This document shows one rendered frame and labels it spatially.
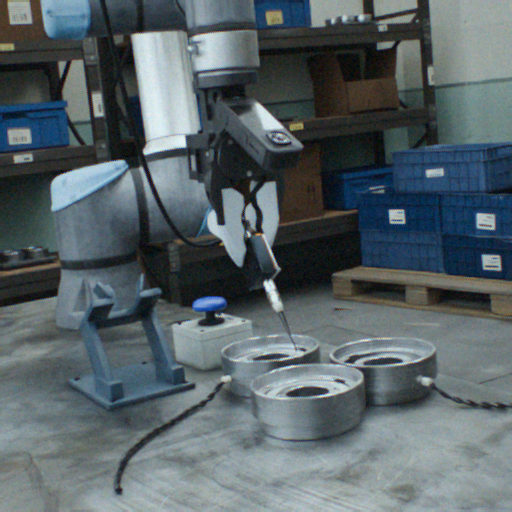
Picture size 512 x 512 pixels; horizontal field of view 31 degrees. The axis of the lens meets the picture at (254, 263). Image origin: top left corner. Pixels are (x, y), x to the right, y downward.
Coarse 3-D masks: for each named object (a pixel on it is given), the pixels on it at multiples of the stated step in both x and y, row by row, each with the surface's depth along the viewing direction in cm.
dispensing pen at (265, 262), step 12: (252, 240) 101; (252, 252) 101; (264, 252) 101; (252, 264) 102; (264, 264) 100; (252, 276) 102; (264, 276) 101; (252, 288) 103; (264, 288) 102; (276, 288) 101; (276, 300) 101; (276, 312) 101
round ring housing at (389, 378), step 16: (336, 352) 93; (352, 352) 96; (416, 352) 94; (432, 352) 89; (368, 368) 87; (384, 368) 86; (400, 368) 86; (416, 368) 87; (432, 368) 89; (368, 384) 87; (384, 384) 86; (400, 384) 87; (416, 384) 87; (368, 400) 88; (384, 400) 87; (400, 400) 87
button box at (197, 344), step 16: (192, 320) 112; (224, 320) 109; (240, 320) 109; (176, 336) 110; (192, 336) 106; (208, 336) 105; (224, 336) 106; (240, 336) 108; (176, 352) 111; (192, 352) 107; (208, 352) 105; (208, 368) 106
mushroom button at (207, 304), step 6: (198, 300) 109; (204, 300) 108; (210, 300) 108; (216, 300) 108; (222, 300) 108; (192, 306) 108; (198, 306) 107; (204, 306) 107; (210, 306) 107; (216, 306) 107; (222, 306) 108; (210, 312) 108; (210, 318) 109
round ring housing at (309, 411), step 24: (264, 384) 87; (312, 384) 87; (360, 384) 82; (264, 408) 81; (288, 408) 80; (312, 408) 79; (336, 408) 80; (360, 408) 82; (264, 432) 83; (288, 432) 81; (312, 432) 80; (336, 432) 81
